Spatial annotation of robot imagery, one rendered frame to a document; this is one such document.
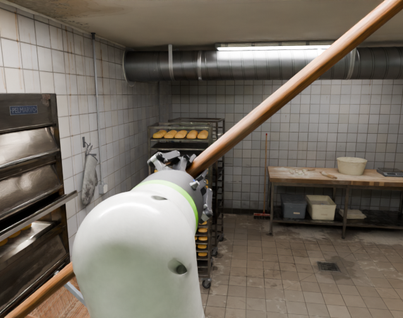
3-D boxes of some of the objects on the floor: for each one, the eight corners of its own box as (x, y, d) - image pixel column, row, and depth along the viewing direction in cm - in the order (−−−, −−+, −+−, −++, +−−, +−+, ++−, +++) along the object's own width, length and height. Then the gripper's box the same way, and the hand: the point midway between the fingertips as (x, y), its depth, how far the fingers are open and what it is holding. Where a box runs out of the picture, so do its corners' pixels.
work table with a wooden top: (267, 235, 495) (270, 177, 477) (264, 216, 573) (267, 166, 555) (425, 245, 464) (434, 183, 446) (400, 223, 541) (407, 170, 524)
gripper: (111, 174, 44) (156, 148, 68) (187, 262, 45) (207, 206, 69) (151, 139, 43) (184, 124, 66) (229, 230, 44) (234, 184, 67)
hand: (193, 170), depth 64 cm, fingers closed on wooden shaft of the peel, 3 cm apart
